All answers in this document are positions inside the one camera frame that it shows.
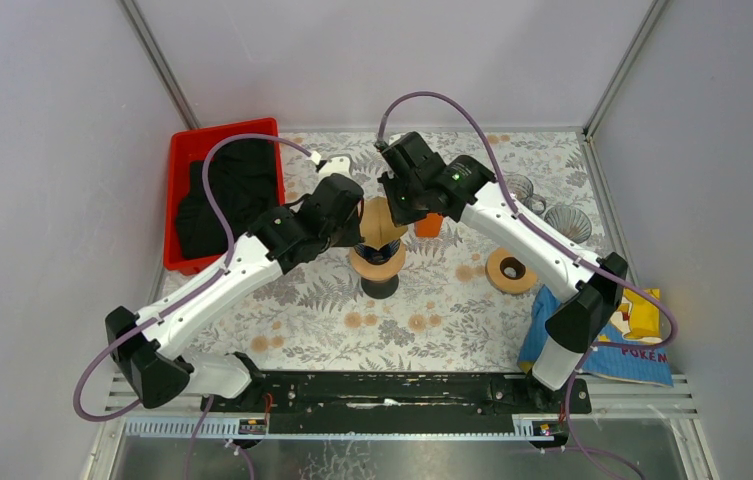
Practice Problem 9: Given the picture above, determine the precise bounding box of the wooden dripper ring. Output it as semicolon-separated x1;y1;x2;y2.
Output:
485;247;540;296
347;241;408;282

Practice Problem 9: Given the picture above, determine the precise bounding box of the yellow blue snack bag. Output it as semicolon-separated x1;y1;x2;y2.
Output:
584;289;673;387

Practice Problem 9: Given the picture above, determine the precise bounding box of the brown paper coffee filter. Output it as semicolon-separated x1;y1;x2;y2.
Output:
360;197;408;249

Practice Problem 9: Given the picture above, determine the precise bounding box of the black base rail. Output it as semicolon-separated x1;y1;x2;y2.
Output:
201;371;592;435

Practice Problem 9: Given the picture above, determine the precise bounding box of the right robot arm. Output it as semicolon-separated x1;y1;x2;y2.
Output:
375;132;628;412

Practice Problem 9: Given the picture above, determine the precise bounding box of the orange coffee filter box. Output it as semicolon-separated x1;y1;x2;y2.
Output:
414;213;444;238

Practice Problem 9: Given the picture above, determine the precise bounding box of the floral table mat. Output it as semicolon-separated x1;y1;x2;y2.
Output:
188;131;612;371

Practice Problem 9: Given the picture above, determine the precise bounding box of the red-rimmed glass carafe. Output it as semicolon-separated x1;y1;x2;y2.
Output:
360;275;399;300

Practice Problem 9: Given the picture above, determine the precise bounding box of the red plastic bin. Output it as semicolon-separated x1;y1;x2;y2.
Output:
163;117;285;275

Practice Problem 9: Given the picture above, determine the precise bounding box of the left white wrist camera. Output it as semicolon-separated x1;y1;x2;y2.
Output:
309;152;352;179

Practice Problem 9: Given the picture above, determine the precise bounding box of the blue cloth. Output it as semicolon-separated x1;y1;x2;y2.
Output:
517;285;560;373

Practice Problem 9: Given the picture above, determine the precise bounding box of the grey ribbed glass dripper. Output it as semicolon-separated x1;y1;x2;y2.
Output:
544;205;593;244

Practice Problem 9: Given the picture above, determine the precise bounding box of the blue glass dripper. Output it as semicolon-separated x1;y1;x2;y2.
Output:
353;240;401;265

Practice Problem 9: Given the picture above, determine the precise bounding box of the black cloth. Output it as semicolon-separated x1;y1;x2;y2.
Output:
174;139;280;260

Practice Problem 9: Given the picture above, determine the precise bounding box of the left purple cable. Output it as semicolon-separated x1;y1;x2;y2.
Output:
72;133;323;480

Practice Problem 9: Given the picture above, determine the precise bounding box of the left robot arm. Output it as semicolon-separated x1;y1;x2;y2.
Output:
105;173;364;411

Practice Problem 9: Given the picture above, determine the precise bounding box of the grey glass pitcher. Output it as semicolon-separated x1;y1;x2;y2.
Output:
504;174;547;216

